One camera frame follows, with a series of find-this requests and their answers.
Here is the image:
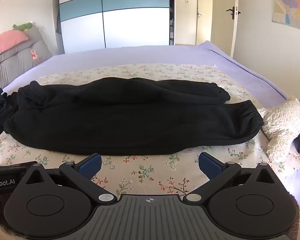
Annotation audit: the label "dark blue clothes pile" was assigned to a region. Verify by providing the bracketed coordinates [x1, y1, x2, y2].
[0, 88, 18, 139]

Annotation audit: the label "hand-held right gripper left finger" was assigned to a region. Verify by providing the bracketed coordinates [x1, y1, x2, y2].
[22, 153, 117, 205]

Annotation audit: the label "white and blue wardrobe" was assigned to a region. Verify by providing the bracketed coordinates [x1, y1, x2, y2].
[56, 0, 175, 54]

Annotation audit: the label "black pants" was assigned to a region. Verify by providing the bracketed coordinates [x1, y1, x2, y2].
[2, 77, 264, 156]

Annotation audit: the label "floral blanket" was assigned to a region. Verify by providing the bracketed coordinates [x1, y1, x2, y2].
[0, 64, 300, 203]

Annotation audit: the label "cream door with black handle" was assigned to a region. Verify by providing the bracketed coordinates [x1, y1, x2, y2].
[211, 0, 241, 58]

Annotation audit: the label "purple bed sheet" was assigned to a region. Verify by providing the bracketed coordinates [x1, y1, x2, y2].
[1, 41, 300, 205]

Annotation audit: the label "green plush toy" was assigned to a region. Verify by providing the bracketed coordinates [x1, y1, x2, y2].
[12, 22, 33, 32]

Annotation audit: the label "cream door with silver handle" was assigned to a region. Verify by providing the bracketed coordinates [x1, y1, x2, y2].
[196, 0, 213, 46]

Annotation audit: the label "dark narrow shelf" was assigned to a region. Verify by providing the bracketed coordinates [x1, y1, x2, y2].
[168, 0, 176, 46]

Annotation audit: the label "pink pillow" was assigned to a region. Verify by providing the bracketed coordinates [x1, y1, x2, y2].
[0, 29, 29, 56]

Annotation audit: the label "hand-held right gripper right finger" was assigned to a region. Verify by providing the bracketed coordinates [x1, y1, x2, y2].
[184, 152, 278, 205]

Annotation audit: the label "white fluffy towel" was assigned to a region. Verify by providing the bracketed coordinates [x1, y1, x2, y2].
[258, 96, 300, 164]

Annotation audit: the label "grey headboard cushion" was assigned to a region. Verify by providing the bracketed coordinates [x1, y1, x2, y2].
[0, 25, 53, 89]

